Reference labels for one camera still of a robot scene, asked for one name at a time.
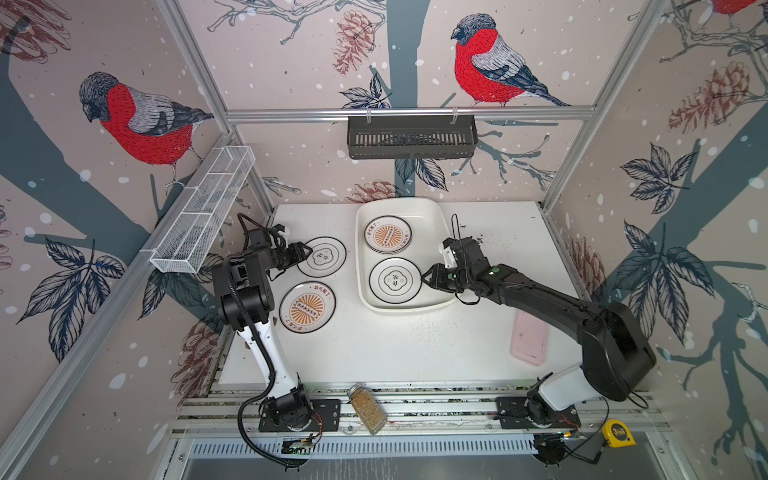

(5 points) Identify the white black-line plate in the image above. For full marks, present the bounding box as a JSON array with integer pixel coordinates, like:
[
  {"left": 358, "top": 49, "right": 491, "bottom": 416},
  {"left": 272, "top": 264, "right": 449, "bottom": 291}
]
[{"left": 369, "top": 257, "right": 422, "bottom": 305}]

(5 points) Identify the orange sunburst plate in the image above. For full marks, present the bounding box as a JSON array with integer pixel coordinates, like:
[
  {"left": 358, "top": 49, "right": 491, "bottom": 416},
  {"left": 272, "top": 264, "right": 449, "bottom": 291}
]
[
  {"left": 363, "top": 215, "right": 412, "bottom": 254},
  {"left": 278, "top": 281, "right": 337, "bottom": 334}
]

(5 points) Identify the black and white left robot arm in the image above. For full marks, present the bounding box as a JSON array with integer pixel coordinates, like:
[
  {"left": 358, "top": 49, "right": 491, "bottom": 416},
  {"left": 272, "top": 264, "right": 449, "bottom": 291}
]
[{"left": 212, "top": 224, "right": 314, "bottom": 431}]

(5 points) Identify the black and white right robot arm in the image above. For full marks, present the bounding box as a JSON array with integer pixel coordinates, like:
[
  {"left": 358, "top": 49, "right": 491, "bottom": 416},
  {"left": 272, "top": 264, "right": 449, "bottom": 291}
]
[{"left": 421, "top": 237, "right": 657, "bottom": 427}]

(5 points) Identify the white plastic bin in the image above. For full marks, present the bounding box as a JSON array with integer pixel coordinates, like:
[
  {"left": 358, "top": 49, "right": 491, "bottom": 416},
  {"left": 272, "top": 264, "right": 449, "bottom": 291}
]
[{"left": 355, "top": 197, "right": 456, "bottom": 315}]

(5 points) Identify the glass jar of grains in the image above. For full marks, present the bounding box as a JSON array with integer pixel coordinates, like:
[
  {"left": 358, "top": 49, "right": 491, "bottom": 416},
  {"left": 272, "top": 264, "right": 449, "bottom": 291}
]
[{"left": 348, "top": 384, "right": 388, "bottom": 435}]

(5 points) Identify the small circuit board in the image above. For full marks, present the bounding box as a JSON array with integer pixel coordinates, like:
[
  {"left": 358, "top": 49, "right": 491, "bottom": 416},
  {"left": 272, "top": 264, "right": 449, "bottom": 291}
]
[{"left": 280, "top": 437, "right": 315, "bottom": 458}]

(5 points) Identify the yellow tape measure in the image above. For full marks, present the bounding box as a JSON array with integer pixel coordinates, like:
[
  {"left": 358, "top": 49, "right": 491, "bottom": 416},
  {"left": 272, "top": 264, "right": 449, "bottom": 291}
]
[{"left": 601, "top": 419, "right": 636, "bottom": 448}]

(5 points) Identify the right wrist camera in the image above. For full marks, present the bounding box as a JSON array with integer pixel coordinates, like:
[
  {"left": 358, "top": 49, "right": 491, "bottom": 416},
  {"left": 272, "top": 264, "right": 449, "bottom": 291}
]
[{"left": 442, "top": 246, "right": 458, "bottom": 269}]

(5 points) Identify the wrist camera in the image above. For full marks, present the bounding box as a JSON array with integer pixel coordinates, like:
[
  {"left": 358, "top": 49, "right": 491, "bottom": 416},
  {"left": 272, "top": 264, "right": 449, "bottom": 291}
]
[
  {"left": 258, "top": 224, "right": 287, "bottom": 248},
  {"left": 442, "top": 246, "right": 458, "bottom": 269}
]

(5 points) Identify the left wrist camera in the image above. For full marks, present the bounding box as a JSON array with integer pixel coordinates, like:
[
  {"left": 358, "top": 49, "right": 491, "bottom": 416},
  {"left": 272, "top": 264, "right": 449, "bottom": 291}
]
[{"left": 258, "top": 224, "right": 287, "bottom": 248}]

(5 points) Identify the white mesh wall shelf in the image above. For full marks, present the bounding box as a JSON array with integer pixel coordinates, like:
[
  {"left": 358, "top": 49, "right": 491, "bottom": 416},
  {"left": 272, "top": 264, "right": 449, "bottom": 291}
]
[{"left": 150, "top": 145, "right": 255, "bottom": 274}]

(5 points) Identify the black hanging wire basket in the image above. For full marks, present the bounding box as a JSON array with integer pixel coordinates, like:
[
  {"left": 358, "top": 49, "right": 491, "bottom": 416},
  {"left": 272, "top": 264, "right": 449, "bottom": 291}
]
[{"left": 347, "top": 115, "right": 478, "bottom": 160}]

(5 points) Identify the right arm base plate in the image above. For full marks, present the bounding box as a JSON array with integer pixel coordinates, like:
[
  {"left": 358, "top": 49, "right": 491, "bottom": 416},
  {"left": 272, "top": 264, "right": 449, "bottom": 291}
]
[{"left": 494, "top": 396, "right": 581, "bottom": 430}]

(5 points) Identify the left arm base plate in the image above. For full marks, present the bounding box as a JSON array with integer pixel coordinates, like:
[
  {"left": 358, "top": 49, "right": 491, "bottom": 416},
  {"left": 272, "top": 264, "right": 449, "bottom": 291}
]
[{"left": 258, "top": 399, "right": 341, "bottom": 434}]

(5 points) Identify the black right cable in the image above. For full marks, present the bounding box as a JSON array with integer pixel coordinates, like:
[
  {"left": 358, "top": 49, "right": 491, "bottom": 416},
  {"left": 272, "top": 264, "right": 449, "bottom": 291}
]
[{"left": 527, "top": 389, "right": 649, "bottom": 468}]

